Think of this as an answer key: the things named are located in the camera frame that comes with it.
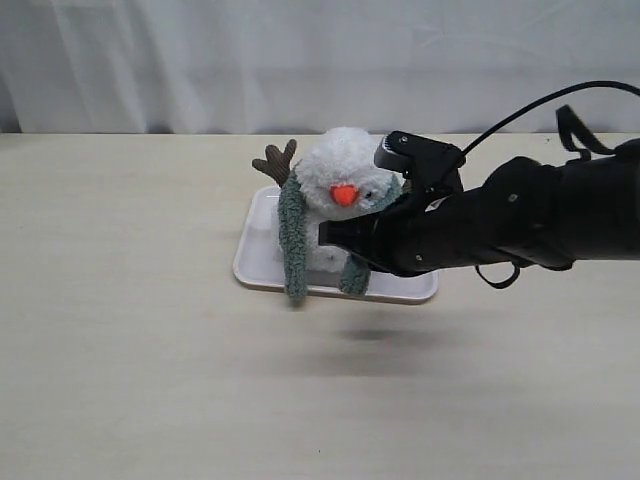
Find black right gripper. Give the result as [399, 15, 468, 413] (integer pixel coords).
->
[318, 130, 500, 277]

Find white plush snowman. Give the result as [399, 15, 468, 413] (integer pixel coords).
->
[250, 126, 402, 275]

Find green knitted scarf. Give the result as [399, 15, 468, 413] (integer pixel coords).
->
[273, 171, 402, 304]

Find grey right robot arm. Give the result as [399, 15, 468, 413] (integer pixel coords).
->
[319, 131, 639, 277]

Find white rectangular plastic tray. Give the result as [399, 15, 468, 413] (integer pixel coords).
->
[232, 186, 440, 305]

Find white backdrop curtain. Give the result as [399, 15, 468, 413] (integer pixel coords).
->
[1, 1, 639, 134]

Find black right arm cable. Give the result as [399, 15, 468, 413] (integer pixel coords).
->
[459, 79, 640, 290]

